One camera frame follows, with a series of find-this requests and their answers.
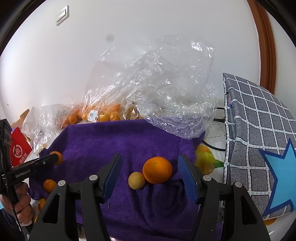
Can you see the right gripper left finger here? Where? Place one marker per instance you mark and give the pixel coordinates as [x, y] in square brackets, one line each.
[57, 220]

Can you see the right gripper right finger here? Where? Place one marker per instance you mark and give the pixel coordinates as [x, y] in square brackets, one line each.
[242, 220]

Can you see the large orange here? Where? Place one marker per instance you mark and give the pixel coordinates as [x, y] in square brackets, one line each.
[157, 170]

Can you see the person's left hand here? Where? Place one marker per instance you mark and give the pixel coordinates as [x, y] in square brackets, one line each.
[23, 208]

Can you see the red packet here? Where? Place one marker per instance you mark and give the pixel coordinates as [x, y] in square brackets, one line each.
[20, 148]

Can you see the small orange fruit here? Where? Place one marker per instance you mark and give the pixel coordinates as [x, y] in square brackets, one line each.
[41, 204]

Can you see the small orange mandarin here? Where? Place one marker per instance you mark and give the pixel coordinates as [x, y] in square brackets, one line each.
[58, 158]
[49, 185]

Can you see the clear bag left side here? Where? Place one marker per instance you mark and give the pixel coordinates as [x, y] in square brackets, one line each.
[43, 124]

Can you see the small yellow-green fruit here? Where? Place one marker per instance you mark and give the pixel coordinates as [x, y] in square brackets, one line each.
[136, 180]

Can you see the grey checked bag blue star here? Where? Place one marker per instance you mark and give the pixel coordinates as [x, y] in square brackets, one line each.
[260, 146]

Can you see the purple towel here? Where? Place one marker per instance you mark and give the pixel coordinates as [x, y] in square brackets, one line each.
[155, 212]

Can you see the clear bag of oranges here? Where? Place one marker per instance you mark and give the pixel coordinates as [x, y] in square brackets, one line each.
[98, 108]

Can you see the large crumpled clear bag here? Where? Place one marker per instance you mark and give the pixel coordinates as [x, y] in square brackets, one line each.
[168, 77]

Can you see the brown wooden door frame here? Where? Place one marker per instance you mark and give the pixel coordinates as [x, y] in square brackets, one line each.
[266, 46]

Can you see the white wall switch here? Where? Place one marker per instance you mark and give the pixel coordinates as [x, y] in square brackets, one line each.
[62, 15]

